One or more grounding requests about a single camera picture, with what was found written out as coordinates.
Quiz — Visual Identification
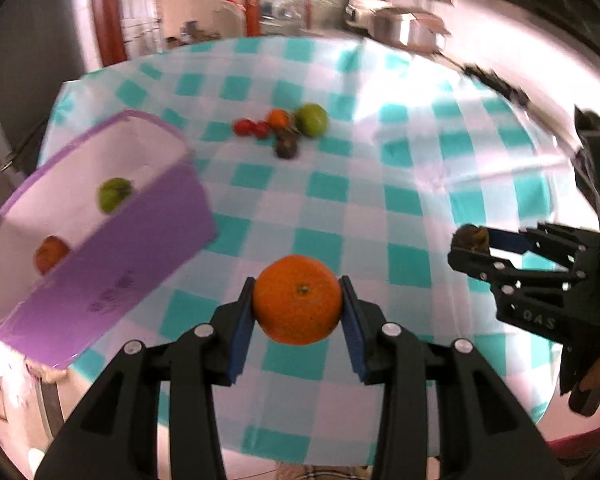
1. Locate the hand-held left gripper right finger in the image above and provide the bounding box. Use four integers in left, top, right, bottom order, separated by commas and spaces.
339, 275, 566, 480

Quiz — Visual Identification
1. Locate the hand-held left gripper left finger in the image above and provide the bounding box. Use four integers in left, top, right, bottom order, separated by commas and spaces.
35, 276, 257, 480

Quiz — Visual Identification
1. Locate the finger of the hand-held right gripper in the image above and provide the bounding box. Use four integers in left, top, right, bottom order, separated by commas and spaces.
447, 251, 587, 341
487, 222, 600, 271

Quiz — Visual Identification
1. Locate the dark passion fruit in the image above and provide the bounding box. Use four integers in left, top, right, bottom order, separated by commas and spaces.
452, 225, 491, 256
274, 132, 300, 160

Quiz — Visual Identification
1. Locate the large orange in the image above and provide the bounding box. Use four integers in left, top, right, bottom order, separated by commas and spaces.
252, 255, 342, 346

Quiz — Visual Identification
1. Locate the purple cardboard box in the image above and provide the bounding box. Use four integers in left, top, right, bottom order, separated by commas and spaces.
0, 109, 218, 368

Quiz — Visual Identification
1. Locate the green apple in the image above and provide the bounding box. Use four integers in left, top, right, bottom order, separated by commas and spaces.
294, 103, 329, 138

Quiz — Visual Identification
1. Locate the person's right hand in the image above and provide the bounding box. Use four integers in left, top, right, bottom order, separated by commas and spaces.
569, 352, 600, 417

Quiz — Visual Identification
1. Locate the teal checkered tablecloth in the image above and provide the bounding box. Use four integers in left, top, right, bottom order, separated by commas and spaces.
39, 36, 588, 466

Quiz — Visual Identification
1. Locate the dark object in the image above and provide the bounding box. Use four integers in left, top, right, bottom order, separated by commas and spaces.
462, 62, 531, 107

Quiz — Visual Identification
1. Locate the green fruit with leaves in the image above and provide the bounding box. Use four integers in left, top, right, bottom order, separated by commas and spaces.
97, 177, 135, 213

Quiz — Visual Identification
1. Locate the red-brown apple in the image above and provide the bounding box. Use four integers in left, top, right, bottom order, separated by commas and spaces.
34, 236, 71, 276

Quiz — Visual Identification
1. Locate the silver cooking pot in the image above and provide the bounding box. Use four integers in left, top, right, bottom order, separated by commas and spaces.
372, 7, 453, 51

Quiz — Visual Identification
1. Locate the white kitchen appliance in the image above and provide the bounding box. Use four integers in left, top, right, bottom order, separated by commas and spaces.
345, 0, 391, 28

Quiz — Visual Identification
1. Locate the grey refrigerator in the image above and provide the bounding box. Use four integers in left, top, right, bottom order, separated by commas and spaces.
0, 25, 88, 261

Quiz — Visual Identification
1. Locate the red door frame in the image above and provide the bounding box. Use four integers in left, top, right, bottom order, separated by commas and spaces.
90, 0, 128, 67

